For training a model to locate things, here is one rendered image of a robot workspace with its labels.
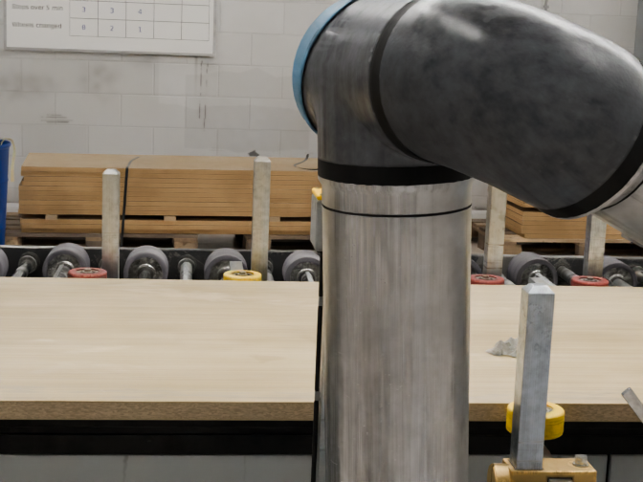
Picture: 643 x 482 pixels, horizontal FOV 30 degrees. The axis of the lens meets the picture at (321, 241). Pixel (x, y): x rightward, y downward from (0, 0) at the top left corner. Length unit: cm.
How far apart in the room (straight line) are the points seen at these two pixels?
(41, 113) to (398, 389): 777
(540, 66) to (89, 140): 789
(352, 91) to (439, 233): 12
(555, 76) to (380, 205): 17
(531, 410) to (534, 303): 14
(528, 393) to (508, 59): 90
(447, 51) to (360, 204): 15
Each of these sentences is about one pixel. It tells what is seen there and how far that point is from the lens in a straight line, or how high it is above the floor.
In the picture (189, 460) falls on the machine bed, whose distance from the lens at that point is 179.
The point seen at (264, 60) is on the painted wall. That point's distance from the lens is 857.
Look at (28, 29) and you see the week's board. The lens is 853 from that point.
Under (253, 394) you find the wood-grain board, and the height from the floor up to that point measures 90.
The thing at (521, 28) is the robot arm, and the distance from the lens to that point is 75.
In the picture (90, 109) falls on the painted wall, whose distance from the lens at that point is 855.
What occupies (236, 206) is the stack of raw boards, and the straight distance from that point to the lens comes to 733.
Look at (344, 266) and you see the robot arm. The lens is 86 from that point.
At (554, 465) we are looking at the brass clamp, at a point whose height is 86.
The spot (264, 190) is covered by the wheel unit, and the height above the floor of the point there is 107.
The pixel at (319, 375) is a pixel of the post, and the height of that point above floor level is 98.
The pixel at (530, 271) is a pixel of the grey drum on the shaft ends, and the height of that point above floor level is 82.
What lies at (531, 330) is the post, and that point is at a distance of 157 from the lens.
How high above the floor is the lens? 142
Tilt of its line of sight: 10 degrees down
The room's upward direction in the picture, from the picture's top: 2 degrees clockwise
